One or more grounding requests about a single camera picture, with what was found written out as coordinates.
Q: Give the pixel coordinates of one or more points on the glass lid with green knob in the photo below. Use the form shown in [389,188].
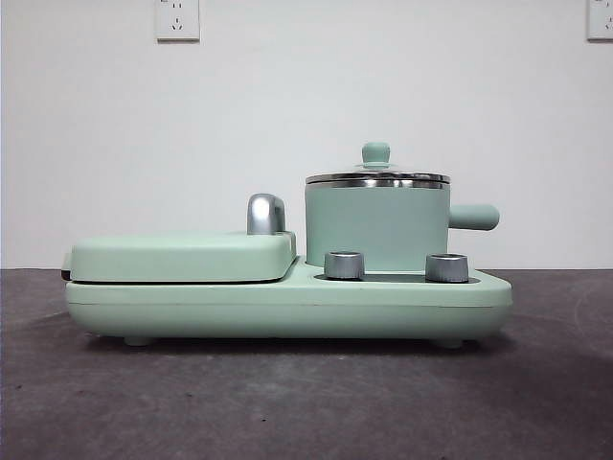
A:
[376,153]

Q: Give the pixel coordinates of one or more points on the mint green steamer pot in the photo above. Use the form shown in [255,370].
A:
[378,225]

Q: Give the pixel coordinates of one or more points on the silver control knob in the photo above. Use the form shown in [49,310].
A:
[344,264]
[446,267]

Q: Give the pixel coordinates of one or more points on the white wall socket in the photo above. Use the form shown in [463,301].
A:
[177,21]
[601,19]

